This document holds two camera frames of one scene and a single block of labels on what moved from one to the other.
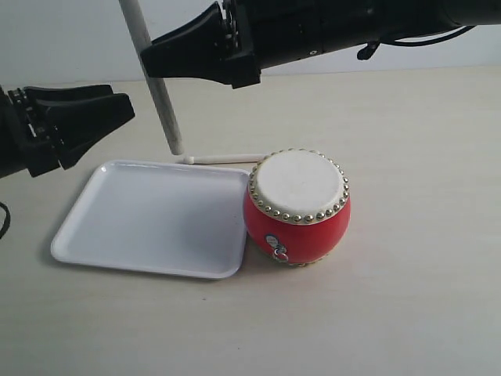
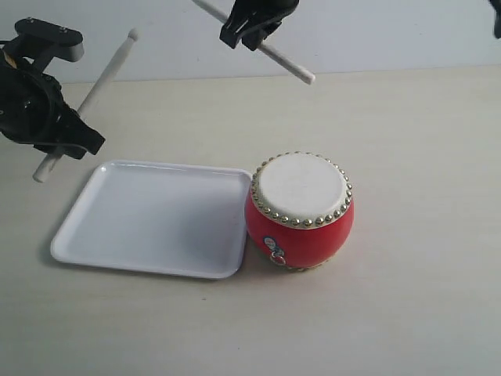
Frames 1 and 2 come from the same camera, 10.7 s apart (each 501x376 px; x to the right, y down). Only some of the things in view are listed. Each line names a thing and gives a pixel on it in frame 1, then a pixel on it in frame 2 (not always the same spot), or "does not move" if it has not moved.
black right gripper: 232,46 to 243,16
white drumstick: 217,159 to 99,84
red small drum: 297,205 does not move
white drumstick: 139,37 to 282,60
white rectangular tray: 160,217 does not move
